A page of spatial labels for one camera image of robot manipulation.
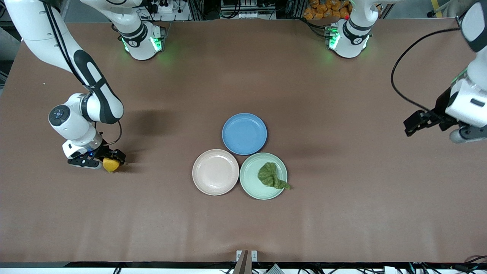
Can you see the brown camera pole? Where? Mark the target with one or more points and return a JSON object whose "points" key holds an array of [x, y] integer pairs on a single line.
{"points": [[242, 264]]}

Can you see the yellow lemon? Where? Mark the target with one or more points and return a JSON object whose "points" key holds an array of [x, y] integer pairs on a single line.
{"points": [[110, 166]]}

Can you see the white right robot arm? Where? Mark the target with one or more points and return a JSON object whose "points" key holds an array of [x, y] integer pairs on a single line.
{"points": [[38, 30]]}

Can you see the pile of orange bags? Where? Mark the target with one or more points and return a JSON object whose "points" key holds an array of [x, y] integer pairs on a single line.
{"points": [[319, 9]]}

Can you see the light green plate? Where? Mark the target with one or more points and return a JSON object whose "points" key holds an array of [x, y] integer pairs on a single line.
{"points": [[251, 184]]}

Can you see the small metal table bracket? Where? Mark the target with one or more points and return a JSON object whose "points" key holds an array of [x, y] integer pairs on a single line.
{"points": [[254, 255]]}

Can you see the blue plate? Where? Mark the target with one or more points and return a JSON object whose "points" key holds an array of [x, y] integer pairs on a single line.
{"points": [[244, 134]]}

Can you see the white power strip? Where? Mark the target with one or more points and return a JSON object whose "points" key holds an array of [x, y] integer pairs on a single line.
{"points": [[165, 7]]}

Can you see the beige pink plate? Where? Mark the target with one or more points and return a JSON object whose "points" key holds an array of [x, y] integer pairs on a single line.
{"points": [[215, 172]]}

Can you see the green lettuce leaf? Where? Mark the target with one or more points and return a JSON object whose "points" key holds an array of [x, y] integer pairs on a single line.
{"points": [[270, 175]]}

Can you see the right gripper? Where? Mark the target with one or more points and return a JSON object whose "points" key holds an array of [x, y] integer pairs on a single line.
{"points": [[103, 152]]}

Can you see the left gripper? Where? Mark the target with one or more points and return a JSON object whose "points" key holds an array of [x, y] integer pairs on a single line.
{"points": [[441, 107]]}

